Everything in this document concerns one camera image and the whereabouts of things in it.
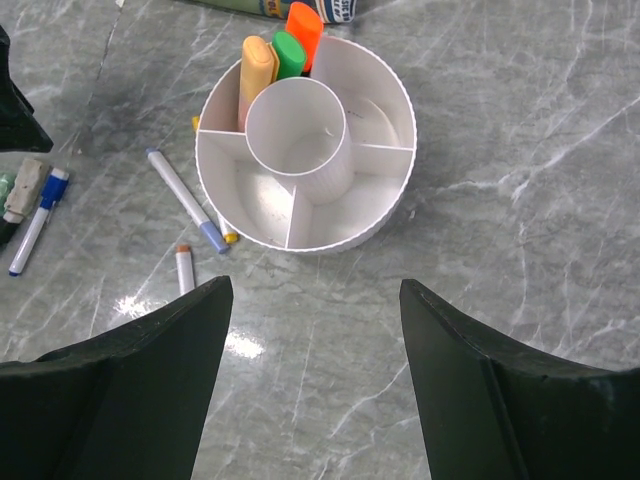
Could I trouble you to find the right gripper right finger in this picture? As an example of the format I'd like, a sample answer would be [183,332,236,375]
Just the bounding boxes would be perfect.
[399,279,639,479]

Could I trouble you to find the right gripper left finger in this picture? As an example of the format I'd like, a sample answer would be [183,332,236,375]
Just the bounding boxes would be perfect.
[1,276,233,479]

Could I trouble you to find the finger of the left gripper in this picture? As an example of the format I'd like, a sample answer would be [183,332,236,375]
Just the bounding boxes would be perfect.
[0,27,53,153]

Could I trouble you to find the grey white eraser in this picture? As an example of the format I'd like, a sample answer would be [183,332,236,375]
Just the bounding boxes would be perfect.
[3,158,49,224]

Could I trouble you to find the blue cap white marker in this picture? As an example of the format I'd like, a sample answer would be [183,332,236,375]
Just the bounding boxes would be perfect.
[9,168,69,277]

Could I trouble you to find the yellow pink highlighter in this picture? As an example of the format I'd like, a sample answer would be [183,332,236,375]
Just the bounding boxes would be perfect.
[238,35,275,132]

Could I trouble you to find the green cap black highlighter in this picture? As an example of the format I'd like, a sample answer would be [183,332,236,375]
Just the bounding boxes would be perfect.
[271,30,307,80]

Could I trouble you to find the white round divided organizer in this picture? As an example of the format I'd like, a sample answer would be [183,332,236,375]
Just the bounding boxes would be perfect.
[195,36,417,254]

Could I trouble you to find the orange cap black highlighter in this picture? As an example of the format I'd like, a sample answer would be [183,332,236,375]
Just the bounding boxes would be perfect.
[285,1,324,73]

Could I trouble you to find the orange cap white marker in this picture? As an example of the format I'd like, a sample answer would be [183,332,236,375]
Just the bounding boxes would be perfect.
[175,244,195,295]

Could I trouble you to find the yellow cap white marker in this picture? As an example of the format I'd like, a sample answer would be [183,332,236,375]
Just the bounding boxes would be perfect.
[191,116,239,244]

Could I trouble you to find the light blue cap marker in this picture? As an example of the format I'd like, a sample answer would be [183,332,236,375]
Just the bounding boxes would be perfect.
[146,148,229,254]

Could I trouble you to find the folded olive green t-shirt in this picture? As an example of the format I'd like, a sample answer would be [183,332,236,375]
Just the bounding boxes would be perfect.
[194,0,357,24]

